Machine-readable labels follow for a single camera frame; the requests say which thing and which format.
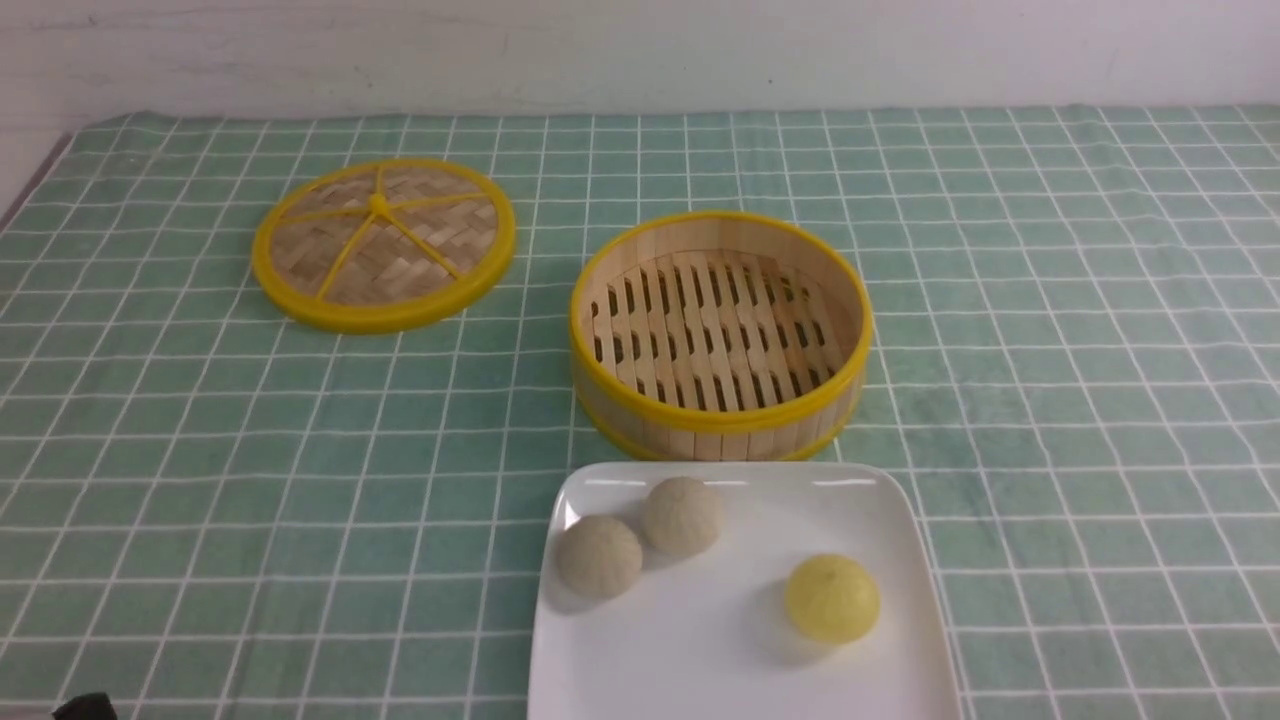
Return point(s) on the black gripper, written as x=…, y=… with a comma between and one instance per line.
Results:
x=87, y=706

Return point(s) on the white steamed bun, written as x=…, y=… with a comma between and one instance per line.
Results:
x=599, y=557
x=683, y=516

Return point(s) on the white square plate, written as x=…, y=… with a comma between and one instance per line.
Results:
x=708, y=637

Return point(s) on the yellow steamed bun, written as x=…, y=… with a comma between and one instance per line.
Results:
x=832, y=599

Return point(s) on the green checkered tablecloth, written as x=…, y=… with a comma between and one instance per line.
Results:
x=211, y=512

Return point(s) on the yellow bamboo steamer lid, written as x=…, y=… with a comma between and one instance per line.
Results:
x=385, y=247

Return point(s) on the yellow bamboo steamer basket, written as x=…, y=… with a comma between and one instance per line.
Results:
x=719, y=336

